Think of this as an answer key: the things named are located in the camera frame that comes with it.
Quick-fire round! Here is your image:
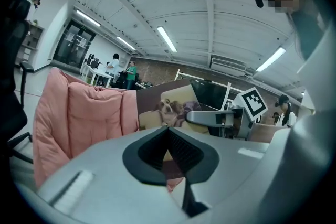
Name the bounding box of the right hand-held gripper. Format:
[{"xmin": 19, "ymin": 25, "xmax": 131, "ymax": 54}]
[{"xmin": 185, "ymin": 87, "xmax": 269, "ymax": 140}]

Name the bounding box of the brown hardcover picture book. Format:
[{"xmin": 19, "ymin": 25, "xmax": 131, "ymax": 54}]
[{"xmin": 136, "ymin": 79, "xmax": 211, "ymax": 137}]

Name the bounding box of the black mesh office chair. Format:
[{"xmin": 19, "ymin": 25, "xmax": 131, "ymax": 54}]
[{"xmin": 0, "ymin": 0, "xmax": 35, "ymax": 166}]

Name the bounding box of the ceiling light strip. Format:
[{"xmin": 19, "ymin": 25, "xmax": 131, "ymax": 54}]
[
  {"xmin": 76, "ymin": 9, "xmax": 101, "ymax": 27},
  {"xmin": 255, "ymin": 46, "xmax": 287, "ymax": 72},
  {"xmin": 116, "ymin": 36, "xmax": 137, "ymax": 51},
  {"xmin": 156, "ymin": 25, "xmax": 178, "ymax": 53}
]

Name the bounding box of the pink cushioned armchair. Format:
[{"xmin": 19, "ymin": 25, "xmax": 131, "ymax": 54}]
[{"xmin": 33, "ymin": 67, "xmax": 279, "ymax": 194}]

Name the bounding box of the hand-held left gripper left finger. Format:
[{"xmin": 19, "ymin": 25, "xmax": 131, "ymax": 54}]
[{"xmin": 36, "ymin": 125, "xmax": 186, "ymax": 224}]

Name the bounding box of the black screen on stand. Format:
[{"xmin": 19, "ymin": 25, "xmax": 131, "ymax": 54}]
[{"xmin": 190, "ymin": 79, "xmax": 229, "ymax": 112}]

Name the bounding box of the white ceiling air conditioner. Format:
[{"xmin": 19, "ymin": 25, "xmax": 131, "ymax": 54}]
[{"xmin": 210, "ymin": 54, "xmax": 248, "ymax": 77}]

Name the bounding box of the black glass door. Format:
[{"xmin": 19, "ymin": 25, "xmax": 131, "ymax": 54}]
[{"xmin": 52, "ymin": 20, "xmax": 97, "ymax": 70}]

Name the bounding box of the open wall shelf unit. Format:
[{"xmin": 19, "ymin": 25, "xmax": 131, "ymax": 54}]
[{"xmin": 15, "ymin": 22, "xmax": 45, "ymax": 67}]

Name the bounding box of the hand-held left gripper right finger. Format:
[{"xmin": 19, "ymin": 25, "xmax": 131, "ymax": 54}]
[{"xmin": 167, "ymin": 125, "xmax": 292, "ymax": 224}]

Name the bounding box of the white work table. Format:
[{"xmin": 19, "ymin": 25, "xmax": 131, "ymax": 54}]
[{"xmin": 79, "ymin": 62, "xmax": 114, "ymax": 88}]

